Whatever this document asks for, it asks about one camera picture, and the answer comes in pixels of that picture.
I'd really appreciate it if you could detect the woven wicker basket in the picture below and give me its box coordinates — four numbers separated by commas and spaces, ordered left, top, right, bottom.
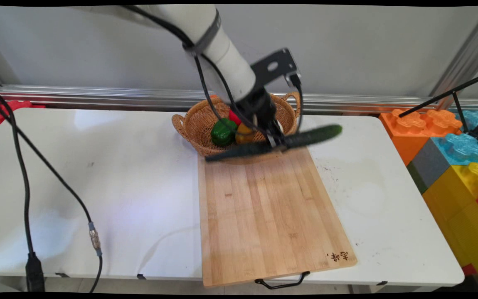
172, 92, 302, 157

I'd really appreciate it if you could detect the aluminium frame post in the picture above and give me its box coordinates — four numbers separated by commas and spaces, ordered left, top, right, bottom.
429, 6, 478, 109

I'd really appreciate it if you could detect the dark green cucumber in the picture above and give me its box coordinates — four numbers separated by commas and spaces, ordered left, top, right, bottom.
205, 124, 343, 162

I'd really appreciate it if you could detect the aluminium frame rail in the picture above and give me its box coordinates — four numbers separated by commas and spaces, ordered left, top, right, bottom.
0, 85, 478, 113

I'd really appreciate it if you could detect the black tripod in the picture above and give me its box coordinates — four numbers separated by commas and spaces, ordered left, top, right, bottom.
398, 70, 478, 141

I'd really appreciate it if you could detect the orange foam block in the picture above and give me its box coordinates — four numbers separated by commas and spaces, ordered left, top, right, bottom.
379, 108, 464, 166

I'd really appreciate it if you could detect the thick black cable with plug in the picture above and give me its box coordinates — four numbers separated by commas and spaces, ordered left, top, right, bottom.
0, 78, 47, 292

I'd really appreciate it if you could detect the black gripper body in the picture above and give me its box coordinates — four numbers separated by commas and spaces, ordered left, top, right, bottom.
236, 89, 278, 133

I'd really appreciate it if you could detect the orange bell pepper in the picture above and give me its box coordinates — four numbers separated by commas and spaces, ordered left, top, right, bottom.
235, 123, 257, 145

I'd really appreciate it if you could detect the light blue foam block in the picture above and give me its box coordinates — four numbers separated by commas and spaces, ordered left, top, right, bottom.
430, 132, 478, 167
455, 110, 478, 134

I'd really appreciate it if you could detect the wooden cutting board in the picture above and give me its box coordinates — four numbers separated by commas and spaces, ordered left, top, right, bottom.
197, 147, 358, 290

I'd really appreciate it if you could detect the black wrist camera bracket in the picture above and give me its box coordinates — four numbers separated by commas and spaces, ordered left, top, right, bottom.
250, 48, 303, 88

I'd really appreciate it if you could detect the black camera usb cable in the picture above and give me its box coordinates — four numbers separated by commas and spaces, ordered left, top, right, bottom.
290, 74, 305, 134

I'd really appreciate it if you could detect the grey foam block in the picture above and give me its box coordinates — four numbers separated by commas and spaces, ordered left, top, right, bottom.
407, 139, 451, 194

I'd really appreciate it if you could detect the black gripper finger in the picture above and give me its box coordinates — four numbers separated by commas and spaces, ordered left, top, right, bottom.
275, 122, 287, 147
265, 127, 278, 149

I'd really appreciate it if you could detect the green bell pepper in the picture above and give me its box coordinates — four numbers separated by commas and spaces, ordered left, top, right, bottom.
211, 118, 238, 147

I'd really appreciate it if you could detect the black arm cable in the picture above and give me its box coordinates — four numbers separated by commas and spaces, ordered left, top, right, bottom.
121, 5, 264, 134

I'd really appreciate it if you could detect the thin cable with metal connector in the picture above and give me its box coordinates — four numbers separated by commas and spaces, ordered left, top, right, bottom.
0, 95, 103, 294

